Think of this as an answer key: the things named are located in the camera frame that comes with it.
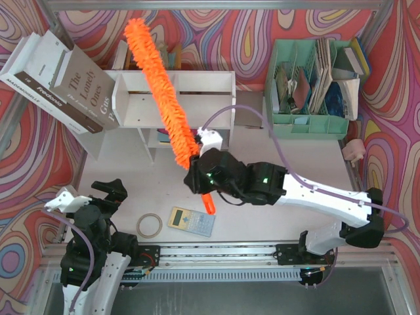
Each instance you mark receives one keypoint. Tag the brown Lonely Ones book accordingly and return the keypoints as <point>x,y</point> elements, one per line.
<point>85,86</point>

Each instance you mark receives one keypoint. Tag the pink piggy figure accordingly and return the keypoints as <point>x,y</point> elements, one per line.
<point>354,151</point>

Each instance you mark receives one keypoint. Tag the yellow grey calculator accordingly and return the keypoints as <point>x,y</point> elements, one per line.
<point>194,222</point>

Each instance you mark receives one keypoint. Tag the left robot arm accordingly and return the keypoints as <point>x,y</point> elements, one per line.
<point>95,258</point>

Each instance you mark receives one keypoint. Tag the Fredonia book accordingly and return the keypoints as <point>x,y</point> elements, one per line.
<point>38,72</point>

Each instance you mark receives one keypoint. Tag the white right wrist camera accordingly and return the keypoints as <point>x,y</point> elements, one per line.
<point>207,140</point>

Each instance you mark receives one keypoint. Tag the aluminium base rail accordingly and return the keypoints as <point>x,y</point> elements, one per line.
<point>258,254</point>

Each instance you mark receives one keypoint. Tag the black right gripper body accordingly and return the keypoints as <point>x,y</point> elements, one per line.
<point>195,172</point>

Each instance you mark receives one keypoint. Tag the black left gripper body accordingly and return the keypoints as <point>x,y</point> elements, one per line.
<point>99,199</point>

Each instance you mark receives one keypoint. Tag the white Mademoiselle book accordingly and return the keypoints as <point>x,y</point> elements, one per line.
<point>17,61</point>

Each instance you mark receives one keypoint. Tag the masking tape roll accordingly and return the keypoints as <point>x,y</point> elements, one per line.
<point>149,225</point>

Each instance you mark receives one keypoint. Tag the orange microfiber duster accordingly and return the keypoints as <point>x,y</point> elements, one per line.
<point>173,116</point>

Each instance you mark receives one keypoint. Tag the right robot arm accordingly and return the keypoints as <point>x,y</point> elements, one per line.
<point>359,221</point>

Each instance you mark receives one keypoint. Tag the stack of coloured paper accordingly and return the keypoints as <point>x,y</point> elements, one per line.
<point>163,138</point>

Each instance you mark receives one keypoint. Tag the white wooden bookshelf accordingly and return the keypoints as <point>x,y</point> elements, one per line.
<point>200,94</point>

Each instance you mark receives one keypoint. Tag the green desk organizer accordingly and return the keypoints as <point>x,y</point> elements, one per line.
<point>299,74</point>

